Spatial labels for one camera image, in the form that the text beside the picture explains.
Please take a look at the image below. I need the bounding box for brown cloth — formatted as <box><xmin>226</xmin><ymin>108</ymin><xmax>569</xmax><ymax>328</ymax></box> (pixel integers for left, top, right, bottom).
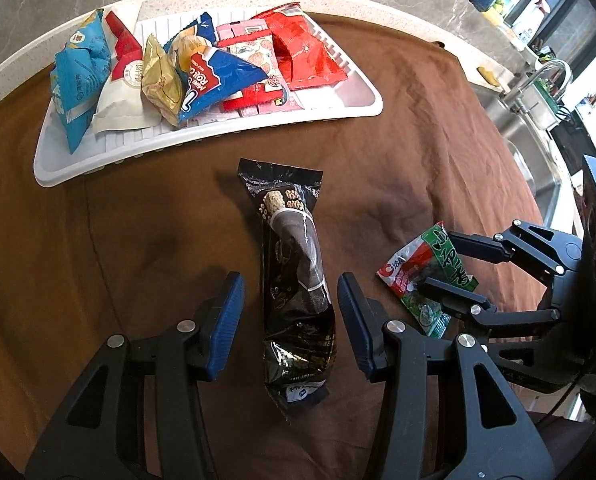
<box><xmin>0</xmin><ymin>12</ymin><xmax>549</xmax><ymax>480</ymax></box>

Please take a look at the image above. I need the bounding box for strawberry print snack packet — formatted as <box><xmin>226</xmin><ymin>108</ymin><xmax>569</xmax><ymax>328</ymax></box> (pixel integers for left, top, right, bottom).
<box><xmin>213</xmin><ymin>30</ymin><xmax>286</xmax><ymax>93</ymax></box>

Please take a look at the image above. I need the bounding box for light blue cartoon snack packet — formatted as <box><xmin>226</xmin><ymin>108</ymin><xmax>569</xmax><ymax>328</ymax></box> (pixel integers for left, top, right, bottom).
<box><xmin>50</xmin><ymin>9</ymin><xmax>112</xmax><ymax>155</ymax></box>

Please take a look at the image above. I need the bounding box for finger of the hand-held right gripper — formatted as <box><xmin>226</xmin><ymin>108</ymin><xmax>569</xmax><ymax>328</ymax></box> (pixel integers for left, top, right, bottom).
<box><xmin>448</xmin><ymin>219</ymin><xmax>586</xmax><ymax>281</ymax></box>
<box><xmin>417</xmin><ymin>276</ymin><xmax>564</xmax><ymax>342</ymax></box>

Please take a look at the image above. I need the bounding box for white and red snack packet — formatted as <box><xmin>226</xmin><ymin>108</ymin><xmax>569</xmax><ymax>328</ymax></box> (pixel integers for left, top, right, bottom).
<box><xmin>92</xmin><ymin>10</ymin><xmax>161</xmax><ymax>133</ymax></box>

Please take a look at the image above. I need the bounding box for green seaweed snack packet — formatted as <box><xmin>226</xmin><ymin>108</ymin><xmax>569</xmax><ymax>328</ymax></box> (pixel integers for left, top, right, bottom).
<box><xmin>376</xmin><ymin>221</ymin><xmax>479</xmax><ymax>338</ymax></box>

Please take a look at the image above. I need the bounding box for blue cake roll packet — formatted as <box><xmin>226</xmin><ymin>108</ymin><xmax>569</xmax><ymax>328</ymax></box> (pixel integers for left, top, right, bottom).
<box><xmin>164</xmin><ymin>11</ymin><xmax>269</xmax><ymax>127</ymax></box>

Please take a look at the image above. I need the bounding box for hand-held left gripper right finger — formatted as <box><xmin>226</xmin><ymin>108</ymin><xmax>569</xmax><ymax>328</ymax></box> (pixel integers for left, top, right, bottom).
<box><xmin>337</xmin><ymin>272</ymin><xmax>556</xmax><ymax>480</ymax></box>

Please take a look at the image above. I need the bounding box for stainless steel sink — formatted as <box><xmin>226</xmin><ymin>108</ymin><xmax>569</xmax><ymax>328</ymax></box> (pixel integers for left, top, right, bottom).
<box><xmin>478</xmin><ymin>85</ymin><xmax>579</xmax><ymax>241</ymax></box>

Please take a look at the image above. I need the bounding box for round white table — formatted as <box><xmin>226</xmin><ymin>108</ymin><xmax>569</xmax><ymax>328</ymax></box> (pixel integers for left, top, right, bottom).
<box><xmin>0</xmin><ymin>0</ymin><xmax>509</xmax><ymax>113</ymax></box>

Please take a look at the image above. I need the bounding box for pink snack packet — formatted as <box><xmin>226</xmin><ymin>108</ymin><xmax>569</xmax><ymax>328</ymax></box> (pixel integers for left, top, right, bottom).
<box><xmin>215</xmin><ymin>19</ymin><xmax>303</xmax><ymax>113</ymax></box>

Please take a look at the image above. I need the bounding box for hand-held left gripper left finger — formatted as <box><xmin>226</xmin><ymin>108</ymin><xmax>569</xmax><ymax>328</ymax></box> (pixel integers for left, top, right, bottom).
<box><xmin>22</xmin><ymin>271</ymin><xmax>246</xmax><ymax>480</ymax></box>

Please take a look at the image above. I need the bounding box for white ribbed plastic tray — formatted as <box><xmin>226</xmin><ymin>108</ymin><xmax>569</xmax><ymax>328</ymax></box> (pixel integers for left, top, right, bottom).
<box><xmin>34</xmin><ymin>0</ymin><xmax>383</xmax><ymax>188</ymax></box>

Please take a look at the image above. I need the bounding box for black snack packet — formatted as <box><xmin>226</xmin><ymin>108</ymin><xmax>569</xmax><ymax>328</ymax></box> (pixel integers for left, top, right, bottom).
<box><xmin>237</xmin><ymin>157</ymin><xmax>337</xmax><ymax>423</ymax></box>

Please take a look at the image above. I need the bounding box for chrome faucet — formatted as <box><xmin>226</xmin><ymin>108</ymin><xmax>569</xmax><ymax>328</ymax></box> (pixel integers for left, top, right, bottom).
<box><xmin>500</xmin><ymin>59</ymin><xmax>574</xmax><ymax>113</ymax></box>

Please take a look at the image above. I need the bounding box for large red snack packet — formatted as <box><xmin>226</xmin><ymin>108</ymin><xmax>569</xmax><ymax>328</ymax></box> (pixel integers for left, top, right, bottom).
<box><xmin>250</xmin><ymin>2</ymin><xmax>351</xmax><ymax>92</ymax></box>

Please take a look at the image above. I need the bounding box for gold snack packet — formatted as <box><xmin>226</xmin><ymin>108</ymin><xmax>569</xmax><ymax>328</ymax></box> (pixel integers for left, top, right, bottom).
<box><xmin>141</xmin><ymin>34</ymin><xmax>186</xmax><ymax>126</ymax></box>

